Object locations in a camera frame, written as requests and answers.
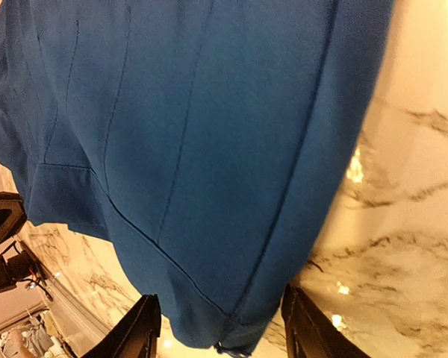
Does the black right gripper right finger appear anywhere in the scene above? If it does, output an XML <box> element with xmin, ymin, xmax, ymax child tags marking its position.
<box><xmin>281</xmin><ymin>285</ymin><xmax>368</xmax><ymax>358</ymax></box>

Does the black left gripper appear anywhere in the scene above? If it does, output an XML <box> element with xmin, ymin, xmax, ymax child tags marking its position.
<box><xmin>0</xmin><ymin>192</ymin><xmax>26</xmax><ymax>244</ymax></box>

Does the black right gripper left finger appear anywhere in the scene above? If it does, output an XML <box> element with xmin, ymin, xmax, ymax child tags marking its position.
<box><xmin>83</xmin><ymin>295</ymin><xmax>161</xmax><ymax>358</ymax></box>

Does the dark blue garment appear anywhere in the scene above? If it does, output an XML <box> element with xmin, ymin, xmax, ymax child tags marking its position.
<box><xmin>0</xmin><ymin>1</ymin><xmax>393</xmax><ymax>356</ymax></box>

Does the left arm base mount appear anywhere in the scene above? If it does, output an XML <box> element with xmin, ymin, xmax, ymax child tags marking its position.
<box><xmin>0</xmin><ymin>241</ymin><xmax>54</xmax><ymax>302</ymax></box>

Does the aluminium front frame rail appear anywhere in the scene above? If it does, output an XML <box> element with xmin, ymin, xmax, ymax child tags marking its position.
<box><xmin>19</xmin><ymin>240</ymin><xmax>111</xmax><ymax>357</ymax></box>

